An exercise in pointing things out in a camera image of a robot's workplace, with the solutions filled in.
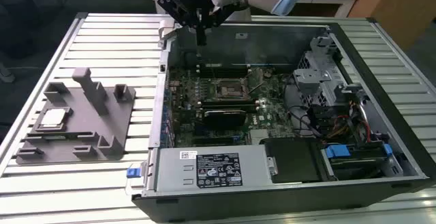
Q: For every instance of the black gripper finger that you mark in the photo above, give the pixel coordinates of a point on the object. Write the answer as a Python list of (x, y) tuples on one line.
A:
[(172, 4), (212, 18)]

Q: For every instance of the silver CPU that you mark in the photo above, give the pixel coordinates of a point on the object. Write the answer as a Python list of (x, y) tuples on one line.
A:
[(55, 118)]

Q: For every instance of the CPU socket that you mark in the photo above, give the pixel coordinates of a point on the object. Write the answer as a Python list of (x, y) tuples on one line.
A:
[(231, 90)]

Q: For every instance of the silver drive cage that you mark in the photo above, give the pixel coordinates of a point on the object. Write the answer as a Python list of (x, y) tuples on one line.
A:
[(309, 77)]

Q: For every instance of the black graphics card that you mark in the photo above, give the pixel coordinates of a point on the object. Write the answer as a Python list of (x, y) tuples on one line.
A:
[(224, 120)]

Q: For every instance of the green motherboard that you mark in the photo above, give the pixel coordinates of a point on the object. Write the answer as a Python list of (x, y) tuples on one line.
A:
[(272, 122)]

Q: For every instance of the silver chipset heat sink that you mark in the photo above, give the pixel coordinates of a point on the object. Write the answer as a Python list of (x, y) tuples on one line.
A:
[(259, 135)]

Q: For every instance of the grey parts rack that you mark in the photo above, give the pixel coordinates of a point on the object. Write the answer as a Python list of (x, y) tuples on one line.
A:
[(88, 122)]

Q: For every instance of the wooden cabinet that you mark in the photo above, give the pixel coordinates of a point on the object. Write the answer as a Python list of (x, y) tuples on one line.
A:
[(401, 9)]

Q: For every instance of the grey metal foot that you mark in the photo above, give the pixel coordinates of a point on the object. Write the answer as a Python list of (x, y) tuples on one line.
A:
[(7, 74)]

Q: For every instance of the silver power supply unit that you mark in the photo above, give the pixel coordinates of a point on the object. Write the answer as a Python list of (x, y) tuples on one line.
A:
[(169, 168)]

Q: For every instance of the black plastic shroud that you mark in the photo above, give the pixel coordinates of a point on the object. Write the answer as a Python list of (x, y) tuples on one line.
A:
[(296, 160)]

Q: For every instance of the green RAM stick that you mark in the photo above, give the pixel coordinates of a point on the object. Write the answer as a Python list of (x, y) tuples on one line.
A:
[(51, 138)]

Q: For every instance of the hard disk blue carrier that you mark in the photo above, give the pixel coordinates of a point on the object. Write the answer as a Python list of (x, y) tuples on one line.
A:
[(337, 152)]

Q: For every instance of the blue case latch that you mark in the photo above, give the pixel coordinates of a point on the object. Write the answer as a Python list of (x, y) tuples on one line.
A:
[(132, 172)]

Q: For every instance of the black PC case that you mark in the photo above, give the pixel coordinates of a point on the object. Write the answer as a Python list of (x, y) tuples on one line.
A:
[(237, 206)]

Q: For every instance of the grey case hinge bracket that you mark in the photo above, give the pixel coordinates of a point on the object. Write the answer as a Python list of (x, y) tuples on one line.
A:
[(167, 27)]

